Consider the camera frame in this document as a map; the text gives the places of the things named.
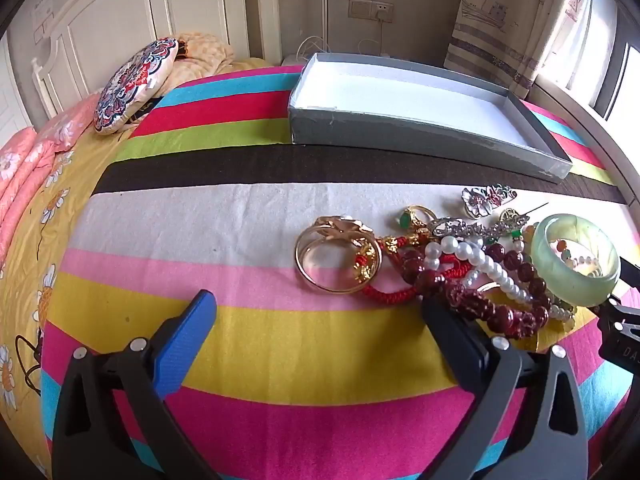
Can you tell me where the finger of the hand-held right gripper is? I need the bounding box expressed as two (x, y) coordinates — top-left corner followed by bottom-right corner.
(619, 256), (640, 286)
(595, 296), (640, 342)

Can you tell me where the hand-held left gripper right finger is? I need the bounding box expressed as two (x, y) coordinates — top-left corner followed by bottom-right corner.
(417, 296), (591, 480)

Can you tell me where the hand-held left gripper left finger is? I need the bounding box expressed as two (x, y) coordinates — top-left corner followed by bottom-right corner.
(51, 289), (221, 480)

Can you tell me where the pastel stone bead necklace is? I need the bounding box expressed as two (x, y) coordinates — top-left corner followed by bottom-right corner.
(510, 225), (603, 331)

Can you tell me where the red cord bracelet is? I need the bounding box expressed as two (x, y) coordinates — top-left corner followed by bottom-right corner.
(352, 235), (476, 306)

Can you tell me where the green jade bangle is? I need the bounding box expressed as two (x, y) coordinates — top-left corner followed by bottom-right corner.
(531, 214), (621, 307)

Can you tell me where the white pearl necklace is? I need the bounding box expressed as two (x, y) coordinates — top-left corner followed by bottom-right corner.
(425, 235), (573, 323)

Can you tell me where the dark red bead bracelet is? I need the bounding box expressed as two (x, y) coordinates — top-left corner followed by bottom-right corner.
(400, 242), (551, 338)

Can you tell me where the silver rhinestone brooch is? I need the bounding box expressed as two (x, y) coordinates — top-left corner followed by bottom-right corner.
(432, 215), (531, 241)

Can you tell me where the gold bangle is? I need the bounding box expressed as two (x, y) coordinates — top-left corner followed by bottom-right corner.
(294, 215), (383, 295)

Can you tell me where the grey cardboard box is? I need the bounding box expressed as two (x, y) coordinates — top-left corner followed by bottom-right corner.
(287, 51), (573, 184)

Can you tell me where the green gold brooch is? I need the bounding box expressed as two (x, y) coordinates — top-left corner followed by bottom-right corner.
(500, 202), (551, 226)

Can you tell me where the colourful striped bedsheet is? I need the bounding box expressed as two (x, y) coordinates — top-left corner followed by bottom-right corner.
(37, 65), (633, 480)

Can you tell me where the silver flower brooch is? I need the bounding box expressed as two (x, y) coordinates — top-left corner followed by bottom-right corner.
(461, 185), (517, 220)

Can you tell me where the yellow floral sheet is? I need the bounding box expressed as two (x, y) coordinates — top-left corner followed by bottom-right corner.
(0, 57), (281, 466)

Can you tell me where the window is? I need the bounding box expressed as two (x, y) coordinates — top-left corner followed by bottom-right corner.
(590, 10), (640, 126)

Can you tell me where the pink folded quilt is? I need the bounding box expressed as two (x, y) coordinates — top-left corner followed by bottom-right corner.
(0, 127), (58, 266)

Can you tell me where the round patterned cushion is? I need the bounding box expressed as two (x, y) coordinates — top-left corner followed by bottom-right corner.
(93, 37), (180, 136)

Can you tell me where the printed beige curtain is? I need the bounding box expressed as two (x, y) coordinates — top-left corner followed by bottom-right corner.
(444, 0), (601, 98)

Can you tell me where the beige checked blanket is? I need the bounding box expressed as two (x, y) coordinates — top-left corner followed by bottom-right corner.
(172, 32), (236, 78)

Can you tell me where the white wardrobe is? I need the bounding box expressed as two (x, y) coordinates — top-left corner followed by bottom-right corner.
(0, 35), (38, 133)

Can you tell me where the white wooden headboard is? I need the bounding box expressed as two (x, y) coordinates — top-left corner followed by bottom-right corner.
(30, 0), (281, 116)

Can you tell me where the gold ring with green stone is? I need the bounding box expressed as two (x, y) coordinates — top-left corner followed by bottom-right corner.
(399, 205), (441, 233)

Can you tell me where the white charger cable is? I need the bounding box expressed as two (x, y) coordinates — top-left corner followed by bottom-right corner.
(297, 19), (393, 61)

